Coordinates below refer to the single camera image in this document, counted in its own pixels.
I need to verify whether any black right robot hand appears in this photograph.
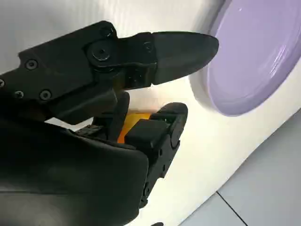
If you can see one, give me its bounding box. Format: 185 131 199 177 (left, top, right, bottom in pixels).
0 20 220 226

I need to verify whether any orange and white bread roll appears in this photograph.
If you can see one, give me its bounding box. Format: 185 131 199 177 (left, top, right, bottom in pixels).
117 112 151 144

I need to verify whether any lilac plate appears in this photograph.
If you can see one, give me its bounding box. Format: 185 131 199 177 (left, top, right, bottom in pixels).
191 0 301 117

